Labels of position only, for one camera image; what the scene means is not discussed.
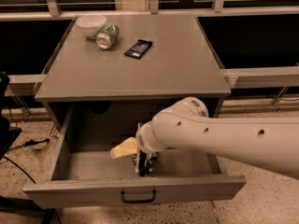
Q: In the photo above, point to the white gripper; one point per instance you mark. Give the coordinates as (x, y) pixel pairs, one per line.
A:
(144, 139)

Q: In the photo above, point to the blue chip bag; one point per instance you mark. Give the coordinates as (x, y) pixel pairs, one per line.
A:
(144, 162)

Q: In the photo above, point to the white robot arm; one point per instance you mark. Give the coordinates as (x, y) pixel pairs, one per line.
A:
(270, 144)

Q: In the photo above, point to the open grey top drawer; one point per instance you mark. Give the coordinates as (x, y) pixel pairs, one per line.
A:
(82, 172)

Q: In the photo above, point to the grey cabinet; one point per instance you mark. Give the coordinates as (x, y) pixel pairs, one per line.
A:
(179, 63)

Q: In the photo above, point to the dark blue candy bar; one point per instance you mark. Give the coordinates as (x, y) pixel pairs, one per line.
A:
(138, 49)

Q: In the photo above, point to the green soda can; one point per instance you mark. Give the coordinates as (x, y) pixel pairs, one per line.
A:
(107, 35)

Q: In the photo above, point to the black equipment at left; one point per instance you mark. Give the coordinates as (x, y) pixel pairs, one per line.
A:
(7, 134)

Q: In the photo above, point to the white bowl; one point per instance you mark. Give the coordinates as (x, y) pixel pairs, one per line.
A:
(89, 25)

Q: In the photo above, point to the metal window railing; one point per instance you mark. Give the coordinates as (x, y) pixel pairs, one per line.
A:
(283, 12)

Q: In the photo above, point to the black drawer handle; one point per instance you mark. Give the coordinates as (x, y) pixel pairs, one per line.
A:
(135, 198)

